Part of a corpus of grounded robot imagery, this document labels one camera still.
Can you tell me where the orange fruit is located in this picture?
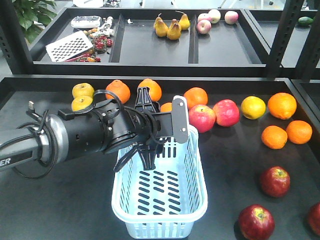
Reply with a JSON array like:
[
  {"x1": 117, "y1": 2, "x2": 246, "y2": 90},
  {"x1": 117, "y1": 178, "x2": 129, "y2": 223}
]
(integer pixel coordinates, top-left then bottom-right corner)
[
  {"x1": 138, "y1": 78, "x2": 162, "y2": 102},
  {"x1": 105, "y1": 79, "x2": 131, "y2": 104}
]

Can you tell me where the light blue plastic basket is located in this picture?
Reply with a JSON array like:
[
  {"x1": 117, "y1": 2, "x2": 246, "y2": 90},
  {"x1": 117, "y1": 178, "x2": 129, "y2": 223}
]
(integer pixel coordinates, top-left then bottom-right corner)
[{"x1": 111, "y1": 125, "x2": 208, "y2": 239}]

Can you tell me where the white perforated grater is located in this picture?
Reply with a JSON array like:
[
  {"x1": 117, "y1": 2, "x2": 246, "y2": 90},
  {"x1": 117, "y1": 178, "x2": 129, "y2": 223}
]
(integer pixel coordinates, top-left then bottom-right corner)
[{"x1": 45, "y1": 30, "x2": 94, "y2": 62}]

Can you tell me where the dark red apple front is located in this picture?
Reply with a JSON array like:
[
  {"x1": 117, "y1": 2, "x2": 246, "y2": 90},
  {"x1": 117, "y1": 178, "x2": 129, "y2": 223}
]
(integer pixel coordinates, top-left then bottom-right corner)
[{"x1": 238, "y1": 204, "x2": 275, "y2": 240}]

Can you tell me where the pink red apple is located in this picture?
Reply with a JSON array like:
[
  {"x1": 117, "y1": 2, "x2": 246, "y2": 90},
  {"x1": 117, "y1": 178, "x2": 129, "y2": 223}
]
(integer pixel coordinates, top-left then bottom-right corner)
[{"x1": 212, "y1": 99, "x2": 240, "y2": 127}]

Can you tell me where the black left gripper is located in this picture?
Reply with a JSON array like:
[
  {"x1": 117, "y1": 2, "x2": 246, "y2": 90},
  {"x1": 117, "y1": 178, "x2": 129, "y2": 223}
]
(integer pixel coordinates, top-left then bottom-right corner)
[{"x1": 124, "y1": 102, "x2": 174, "y2": 150}]

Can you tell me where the brown pear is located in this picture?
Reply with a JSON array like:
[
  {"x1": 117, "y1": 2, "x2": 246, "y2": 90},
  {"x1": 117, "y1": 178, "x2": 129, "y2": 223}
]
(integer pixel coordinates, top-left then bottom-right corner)
[{"x1": 153, "y1": 11, "x2": 191, "y2": 41}]

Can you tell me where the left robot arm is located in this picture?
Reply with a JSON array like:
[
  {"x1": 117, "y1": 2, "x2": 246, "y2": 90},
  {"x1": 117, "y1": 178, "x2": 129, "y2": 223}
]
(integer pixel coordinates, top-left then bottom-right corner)
[{"x1": 0, "y1": 87, "x2": 175, "y2": 173}]

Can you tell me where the dark red apple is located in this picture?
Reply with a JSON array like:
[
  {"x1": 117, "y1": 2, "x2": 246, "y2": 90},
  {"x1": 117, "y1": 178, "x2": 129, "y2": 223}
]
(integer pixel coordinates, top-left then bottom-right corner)
[
  {"x1": 259, "y1": 166, "x2": 291, "y2": 198},
  {"x1": 238, "y1": 204, "x2": 275, "y2": 240}
]

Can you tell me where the green potted plant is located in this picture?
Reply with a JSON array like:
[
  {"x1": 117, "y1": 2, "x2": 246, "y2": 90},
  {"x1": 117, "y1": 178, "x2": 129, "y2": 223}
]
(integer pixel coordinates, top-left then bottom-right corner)
[{"x1": 11, "y1": 0, "x2": 57, "y2": 44}]

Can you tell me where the red apple middle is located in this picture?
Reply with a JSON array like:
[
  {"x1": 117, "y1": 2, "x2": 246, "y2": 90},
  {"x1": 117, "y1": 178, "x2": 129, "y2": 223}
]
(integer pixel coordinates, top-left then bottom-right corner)
[{"x1": 188, "y1": 104, "x2": 216, "y2": 134}]

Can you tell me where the yellow apple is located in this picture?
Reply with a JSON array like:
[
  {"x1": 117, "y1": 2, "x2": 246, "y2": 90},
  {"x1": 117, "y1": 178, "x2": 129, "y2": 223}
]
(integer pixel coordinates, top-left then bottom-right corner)
[{"x1": 72, "y1": 82, "x2": 95, "y2": 99}]

